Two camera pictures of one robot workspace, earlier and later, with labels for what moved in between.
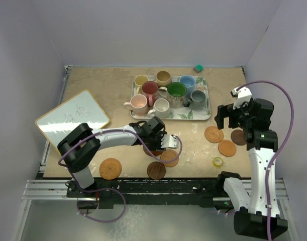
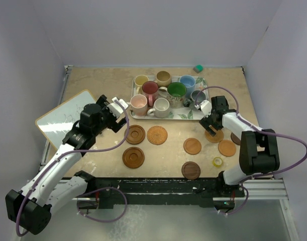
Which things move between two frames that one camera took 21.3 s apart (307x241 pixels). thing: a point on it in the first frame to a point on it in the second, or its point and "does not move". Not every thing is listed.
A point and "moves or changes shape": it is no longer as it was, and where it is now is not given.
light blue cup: [189, 82] does not move
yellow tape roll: [217, 161] does not move
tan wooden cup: [163, 78] does not move
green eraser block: [198, 68] does not move
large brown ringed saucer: [155, 153] to [133, 157]
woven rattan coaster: [213, 134] does not move
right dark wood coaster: [237, 136] does not move
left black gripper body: [155, 142] to [108, 119]
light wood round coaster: [169, 154] to [192, 146]
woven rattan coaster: [110, 168] moves or changes shape
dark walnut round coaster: [156, 170] to [191, 170]
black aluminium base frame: [200, 192] does not move
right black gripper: [226, 111] to [205, 122]
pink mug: [138, 104] does not move
